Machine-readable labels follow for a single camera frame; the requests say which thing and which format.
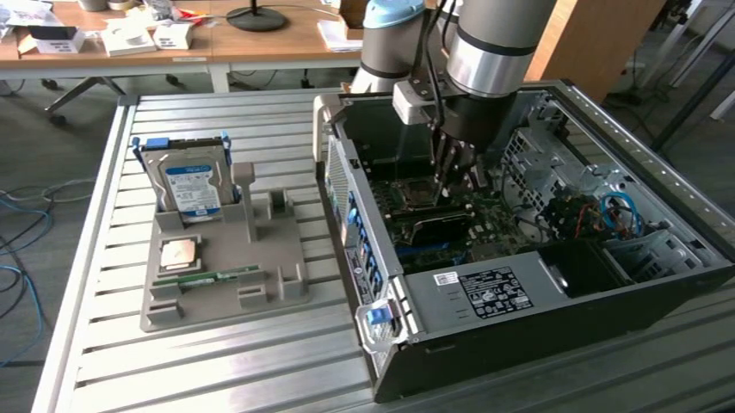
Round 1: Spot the green motherboard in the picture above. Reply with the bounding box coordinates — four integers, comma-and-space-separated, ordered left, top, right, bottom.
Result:
367, 157, 542, 274

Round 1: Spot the blue floor cable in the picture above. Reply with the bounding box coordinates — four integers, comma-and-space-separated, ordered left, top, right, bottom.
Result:
0, 188, 53, 367

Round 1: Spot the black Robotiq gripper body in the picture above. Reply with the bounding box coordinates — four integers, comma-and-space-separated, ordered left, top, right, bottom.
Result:
438, 91, 519, 153

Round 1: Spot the grey chipset heatsink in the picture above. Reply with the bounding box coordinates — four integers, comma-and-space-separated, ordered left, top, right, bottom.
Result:
472, 245, 510, 262

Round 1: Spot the small white labelled box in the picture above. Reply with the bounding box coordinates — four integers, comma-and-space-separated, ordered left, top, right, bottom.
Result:
152, 22, 195, 51

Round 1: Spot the black fan shroud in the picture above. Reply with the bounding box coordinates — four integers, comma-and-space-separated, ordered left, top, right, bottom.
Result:
536, 239, 636, 300

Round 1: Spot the black wire bundle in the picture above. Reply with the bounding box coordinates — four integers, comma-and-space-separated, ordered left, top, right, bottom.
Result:
538, 194, 599, 241

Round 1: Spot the black lamp base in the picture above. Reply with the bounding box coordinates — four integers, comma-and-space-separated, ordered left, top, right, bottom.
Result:
224, 0, 290, 33

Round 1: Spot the grey power supply unit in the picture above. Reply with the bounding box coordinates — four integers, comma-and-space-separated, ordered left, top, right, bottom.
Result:
400, 251, 571, 333

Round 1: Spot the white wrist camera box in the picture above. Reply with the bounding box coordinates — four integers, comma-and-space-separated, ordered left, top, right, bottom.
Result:
391, 79, 442, 126

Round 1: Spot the metal disk bay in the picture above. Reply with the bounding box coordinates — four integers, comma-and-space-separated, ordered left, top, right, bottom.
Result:
602, 229, 708, 281

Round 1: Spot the blue case latch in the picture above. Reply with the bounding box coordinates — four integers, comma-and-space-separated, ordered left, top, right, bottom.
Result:
366, 302, 399, 327

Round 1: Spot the green RAM stick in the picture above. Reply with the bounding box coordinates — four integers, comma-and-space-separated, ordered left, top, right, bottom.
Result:
151, 266, 262, 289

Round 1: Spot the blue data wire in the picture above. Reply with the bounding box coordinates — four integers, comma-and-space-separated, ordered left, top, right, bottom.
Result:
599, 192, 647, 240

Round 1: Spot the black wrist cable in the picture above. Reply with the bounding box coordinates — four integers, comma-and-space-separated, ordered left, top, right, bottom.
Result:
420, 0, 462, 130

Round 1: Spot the Nvidia graphics card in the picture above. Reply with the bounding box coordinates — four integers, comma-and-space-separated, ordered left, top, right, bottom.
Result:
392, 214, 470, 249

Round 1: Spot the blue expansion slot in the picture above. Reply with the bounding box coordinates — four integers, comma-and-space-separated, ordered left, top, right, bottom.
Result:
394, 241, 454, 256

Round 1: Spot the hard disk with blue carrier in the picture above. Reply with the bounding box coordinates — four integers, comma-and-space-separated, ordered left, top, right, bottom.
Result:
129, 132, 240, 225

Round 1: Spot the silver CPU chip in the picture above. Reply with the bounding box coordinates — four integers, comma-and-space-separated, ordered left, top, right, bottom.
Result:
158, 239, 204, 273

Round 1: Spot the white box with black lid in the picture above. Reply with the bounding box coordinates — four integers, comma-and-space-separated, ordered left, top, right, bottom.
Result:
27, 24, 87, 55

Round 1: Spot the wooden desk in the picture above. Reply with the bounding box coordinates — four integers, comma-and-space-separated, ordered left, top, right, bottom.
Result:
0, 0, 527, 126

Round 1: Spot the red orange wire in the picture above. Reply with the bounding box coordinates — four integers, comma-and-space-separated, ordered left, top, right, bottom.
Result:
578, 203, 606, 239

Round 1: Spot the black open PC case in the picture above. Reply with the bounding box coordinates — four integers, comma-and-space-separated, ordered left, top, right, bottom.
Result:
312, 78, 735, 404

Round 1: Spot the white paper stack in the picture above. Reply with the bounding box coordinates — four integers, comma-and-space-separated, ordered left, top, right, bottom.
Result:
316, 19, 366, 53

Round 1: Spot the brown cardboard box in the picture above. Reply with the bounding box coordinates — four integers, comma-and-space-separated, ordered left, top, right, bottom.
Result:
338, 0, 368, 29

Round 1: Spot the wooden cabinet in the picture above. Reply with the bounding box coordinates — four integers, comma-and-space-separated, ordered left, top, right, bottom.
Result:
523, 0, 671, 104

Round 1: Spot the grey parts rack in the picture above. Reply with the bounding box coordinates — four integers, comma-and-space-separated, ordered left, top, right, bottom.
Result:
139, 162, 315, 335

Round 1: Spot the white box with tape roll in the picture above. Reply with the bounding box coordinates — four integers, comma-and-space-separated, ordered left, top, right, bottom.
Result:
100, 25, 159, 58

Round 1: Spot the grey floor cable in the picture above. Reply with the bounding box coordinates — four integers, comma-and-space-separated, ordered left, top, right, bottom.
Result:
0, 177, 96, 204

